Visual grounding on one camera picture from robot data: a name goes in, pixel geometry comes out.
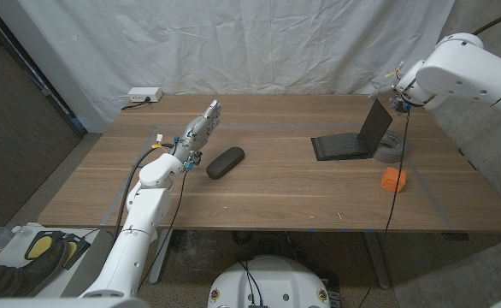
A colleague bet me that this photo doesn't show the black power outlet cable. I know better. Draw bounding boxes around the black power outlet cable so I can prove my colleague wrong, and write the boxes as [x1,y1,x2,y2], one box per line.
[121,97,151,111]

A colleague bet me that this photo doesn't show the yellow black foot pedal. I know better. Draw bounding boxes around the yellow black foot pedal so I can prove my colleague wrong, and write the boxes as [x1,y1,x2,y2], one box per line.
[23,229,68,261]
[60,239,92,270]

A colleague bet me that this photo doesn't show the white backdrop cloth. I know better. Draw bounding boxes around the white backdrop cloth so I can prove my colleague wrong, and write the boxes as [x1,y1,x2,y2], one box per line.
[17,0,456,132]

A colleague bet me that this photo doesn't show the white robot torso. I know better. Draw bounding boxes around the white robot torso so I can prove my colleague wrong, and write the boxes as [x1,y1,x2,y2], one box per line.
[206,255,332,308]

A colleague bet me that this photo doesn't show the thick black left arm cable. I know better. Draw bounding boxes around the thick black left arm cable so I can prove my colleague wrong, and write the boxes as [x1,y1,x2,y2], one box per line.
[107,143,175,253]

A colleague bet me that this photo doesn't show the black laptop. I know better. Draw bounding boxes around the black laptop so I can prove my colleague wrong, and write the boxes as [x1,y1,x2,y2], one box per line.
[309,98,393,162]

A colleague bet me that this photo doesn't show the black glasses case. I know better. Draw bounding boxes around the black glasses case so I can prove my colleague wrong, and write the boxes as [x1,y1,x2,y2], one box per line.
[205,146,246,181]

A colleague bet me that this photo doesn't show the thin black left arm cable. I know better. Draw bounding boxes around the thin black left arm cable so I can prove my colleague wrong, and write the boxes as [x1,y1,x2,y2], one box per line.
[137,169,188,292]

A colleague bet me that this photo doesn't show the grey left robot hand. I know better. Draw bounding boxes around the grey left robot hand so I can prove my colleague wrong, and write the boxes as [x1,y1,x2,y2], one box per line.
[174,99,222,163]

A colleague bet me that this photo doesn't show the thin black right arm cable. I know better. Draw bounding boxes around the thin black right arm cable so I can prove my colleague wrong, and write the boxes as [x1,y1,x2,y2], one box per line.
[357,106,410,308]

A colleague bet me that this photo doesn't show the dark grey door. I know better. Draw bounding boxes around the dark grey door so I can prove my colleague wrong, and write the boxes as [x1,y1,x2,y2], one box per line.
[0,3,85,228]

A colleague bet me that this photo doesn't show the black blue torso cables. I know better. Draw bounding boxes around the black blue torso cables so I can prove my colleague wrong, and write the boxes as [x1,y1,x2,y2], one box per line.
[237,259,265,308]

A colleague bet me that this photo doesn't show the dark shoe of person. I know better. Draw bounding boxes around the dark shoe of person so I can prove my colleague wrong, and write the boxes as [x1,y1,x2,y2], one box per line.
[0,240,68,299]

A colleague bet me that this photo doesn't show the grey duct tape roll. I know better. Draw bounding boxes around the grey duct tape roll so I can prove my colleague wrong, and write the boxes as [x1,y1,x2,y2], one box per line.
[372,130,410,164]

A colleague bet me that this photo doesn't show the grey table leg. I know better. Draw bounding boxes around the grey table leg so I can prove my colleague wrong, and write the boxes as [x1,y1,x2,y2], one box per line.
[149,229,174,285]
[362,232,392,290]

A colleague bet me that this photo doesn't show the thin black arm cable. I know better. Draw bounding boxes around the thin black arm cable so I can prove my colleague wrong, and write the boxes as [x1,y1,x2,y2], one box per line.
[357,106,410,308]
[137,169,188,292]

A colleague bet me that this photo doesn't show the short grey tape strip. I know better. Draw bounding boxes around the short grey tape strip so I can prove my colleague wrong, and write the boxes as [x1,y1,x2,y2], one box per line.
[406,160,456,231]
[99,127,160,227]

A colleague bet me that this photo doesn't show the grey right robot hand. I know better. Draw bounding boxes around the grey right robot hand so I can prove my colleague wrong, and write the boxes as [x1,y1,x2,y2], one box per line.
[368,83,410,116]

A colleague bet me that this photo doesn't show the orange cube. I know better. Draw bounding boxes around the orange cube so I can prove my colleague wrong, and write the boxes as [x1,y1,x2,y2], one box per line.
[380,166,407,194]

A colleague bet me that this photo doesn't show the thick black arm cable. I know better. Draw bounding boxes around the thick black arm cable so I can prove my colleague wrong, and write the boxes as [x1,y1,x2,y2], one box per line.
[471,9,501,37]
[107,143,175,253]

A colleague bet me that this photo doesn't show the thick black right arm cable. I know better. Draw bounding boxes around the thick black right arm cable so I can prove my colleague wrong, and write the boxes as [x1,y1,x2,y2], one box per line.
[471,9,501,37]

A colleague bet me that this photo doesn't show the white power outlet box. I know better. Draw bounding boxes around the white power outlet box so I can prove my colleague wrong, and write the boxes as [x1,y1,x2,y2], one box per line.
[127,86,164,104]

